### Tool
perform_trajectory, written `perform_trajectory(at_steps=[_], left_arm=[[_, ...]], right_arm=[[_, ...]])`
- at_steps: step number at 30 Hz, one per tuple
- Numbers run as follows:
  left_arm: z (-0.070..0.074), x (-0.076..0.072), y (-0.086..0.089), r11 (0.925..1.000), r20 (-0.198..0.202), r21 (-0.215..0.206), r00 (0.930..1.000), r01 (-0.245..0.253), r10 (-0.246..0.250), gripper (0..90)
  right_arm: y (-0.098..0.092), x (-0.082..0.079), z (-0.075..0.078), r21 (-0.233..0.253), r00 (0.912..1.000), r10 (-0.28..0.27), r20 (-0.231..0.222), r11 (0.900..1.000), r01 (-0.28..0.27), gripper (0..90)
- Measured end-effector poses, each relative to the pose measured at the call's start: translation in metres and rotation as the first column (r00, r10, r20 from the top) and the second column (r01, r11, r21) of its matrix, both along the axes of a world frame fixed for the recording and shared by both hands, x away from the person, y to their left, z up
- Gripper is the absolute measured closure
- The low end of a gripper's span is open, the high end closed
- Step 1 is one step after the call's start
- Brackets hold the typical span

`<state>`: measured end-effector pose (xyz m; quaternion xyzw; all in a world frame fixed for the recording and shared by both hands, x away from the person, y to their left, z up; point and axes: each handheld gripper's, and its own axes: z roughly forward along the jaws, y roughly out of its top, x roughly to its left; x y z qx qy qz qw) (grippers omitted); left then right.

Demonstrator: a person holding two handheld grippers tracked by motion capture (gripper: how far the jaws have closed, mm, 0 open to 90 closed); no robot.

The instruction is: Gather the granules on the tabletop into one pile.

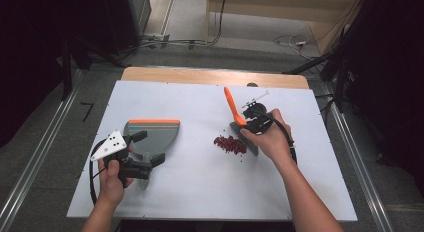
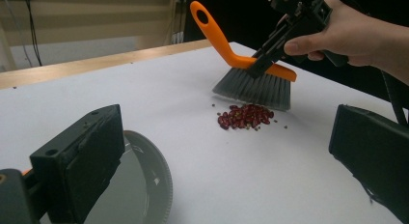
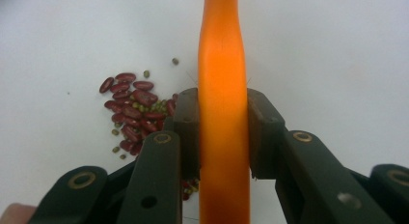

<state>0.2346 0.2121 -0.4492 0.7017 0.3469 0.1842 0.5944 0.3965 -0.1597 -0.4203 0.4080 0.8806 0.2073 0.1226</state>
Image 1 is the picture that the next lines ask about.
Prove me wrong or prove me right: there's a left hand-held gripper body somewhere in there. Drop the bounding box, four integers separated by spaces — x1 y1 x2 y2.
90 129 154 189

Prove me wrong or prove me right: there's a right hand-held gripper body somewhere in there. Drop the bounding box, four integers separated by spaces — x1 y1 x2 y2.
241 90 275 136

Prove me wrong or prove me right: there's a grey brush with orange handle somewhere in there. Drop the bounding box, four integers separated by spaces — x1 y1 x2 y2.
223 86 260 157

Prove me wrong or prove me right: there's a grey dustpan with orange edge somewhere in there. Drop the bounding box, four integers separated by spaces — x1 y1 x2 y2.
122 118 181 192

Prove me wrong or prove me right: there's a pile of red beans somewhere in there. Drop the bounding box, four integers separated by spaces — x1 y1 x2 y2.
212 134 249 163

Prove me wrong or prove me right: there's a person's right hand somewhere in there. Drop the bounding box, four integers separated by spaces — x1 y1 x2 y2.
239 108 297 170

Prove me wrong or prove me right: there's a person's left hand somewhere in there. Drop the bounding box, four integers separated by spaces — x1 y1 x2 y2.
97 146 135 208

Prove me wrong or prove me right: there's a black metal stand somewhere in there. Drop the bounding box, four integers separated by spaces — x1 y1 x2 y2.
283 25 351 114

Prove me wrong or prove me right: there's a light wooden shelf unit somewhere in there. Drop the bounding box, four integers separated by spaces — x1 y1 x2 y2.
205 0 366 55

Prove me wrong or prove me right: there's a dark cabinet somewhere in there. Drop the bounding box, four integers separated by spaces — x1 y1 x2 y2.
125 0 153 38

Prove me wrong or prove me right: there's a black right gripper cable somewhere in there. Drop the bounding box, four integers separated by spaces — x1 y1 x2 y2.
264 113 298 165

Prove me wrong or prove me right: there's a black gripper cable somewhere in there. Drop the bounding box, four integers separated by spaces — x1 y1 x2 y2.
264 113 298 165
88 139 108 207

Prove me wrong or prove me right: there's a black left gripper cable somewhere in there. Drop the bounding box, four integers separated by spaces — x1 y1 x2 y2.
88 139 108 207

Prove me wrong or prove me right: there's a white floor cable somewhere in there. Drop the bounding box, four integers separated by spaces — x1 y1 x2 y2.
273 34 316 61

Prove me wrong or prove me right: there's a bundle of floor cables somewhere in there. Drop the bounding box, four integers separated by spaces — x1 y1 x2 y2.
118 0 229 60

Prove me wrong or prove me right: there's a metal floor rail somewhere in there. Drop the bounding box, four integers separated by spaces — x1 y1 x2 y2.
319 81 396 232
0 69 84 232

